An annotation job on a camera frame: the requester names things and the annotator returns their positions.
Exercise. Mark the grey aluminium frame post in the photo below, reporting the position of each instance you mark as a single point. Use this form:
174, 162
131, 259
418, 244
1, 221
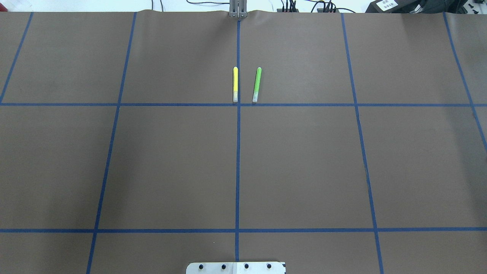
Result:
238, 9

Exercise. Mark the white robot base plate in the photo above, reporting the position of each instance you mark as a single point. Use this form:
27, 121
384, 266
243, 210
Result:
250, 267

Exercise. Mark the green highlighter pen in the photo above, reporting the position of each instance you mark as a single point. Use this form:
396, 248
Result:
257, 85

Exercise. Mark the black power adapter box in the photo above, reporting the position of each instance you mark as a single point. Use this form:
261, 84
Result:
396, 6

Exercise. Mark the yellow highlighter pen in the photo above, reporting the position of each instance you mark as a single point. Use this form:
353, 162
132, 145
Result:
235, 84

